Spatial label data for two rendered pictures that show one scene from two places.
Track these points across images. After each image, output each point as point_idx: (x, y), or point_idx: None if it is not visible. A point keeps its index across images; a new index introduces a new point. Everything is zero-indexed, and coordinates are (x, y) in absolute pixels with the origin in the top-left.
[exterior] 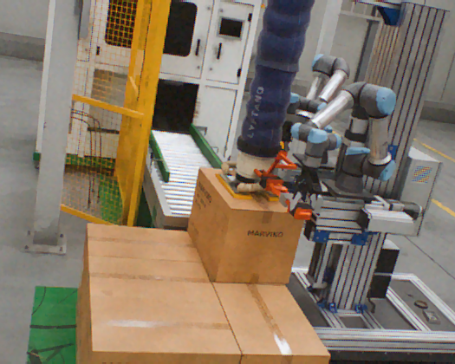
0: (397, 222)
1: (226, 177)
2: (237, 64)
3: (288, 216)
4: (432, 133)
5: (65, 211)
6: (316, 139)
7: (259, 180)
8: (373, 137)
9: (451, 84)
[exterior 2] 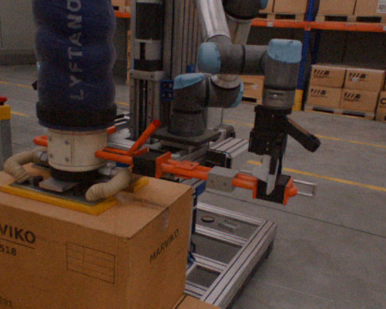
0: (246, 150)
1: (41, 185)
2: None
3: (180, 201)
4: (15, 75)
5: None
6: (296, 55)
7: (112, 167)
8: None
9: (6, 32)
